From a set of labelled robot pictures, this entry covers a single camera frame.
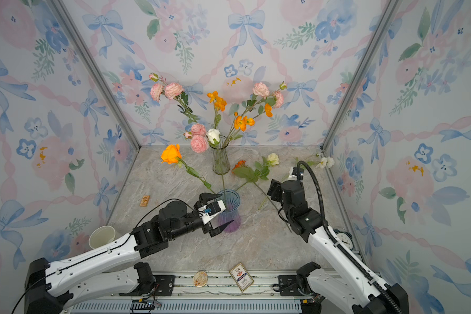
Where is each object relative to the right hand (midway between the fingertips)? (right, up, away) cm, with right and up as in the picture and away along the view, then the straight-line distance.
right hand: (281, 182), depth 79 cm
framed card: (-16, -36, -4) cm, 40 cm away
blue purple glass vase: (-20, -7, -2) cm, 21 cm away
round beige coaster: (-32, -38, -2) cm, 50 cm away
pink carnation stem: (-33, +16, -2) cm, 36 cm away
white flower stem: (+32, +9, +30) cm, 45 cm away
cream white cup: (-73, -22, +1) cm, 76 cm away
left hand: (-22, -7, -11) cm, 25 cm away
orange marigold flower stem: (-15, +4, +25) cm, 30 cm away
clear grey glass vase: (-26, +8, +24) cm, 37 cm away
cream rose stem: (+2, +10, +32) cm, 33 cm away
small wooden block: (-64, -11, +18) cm, 67 cm away
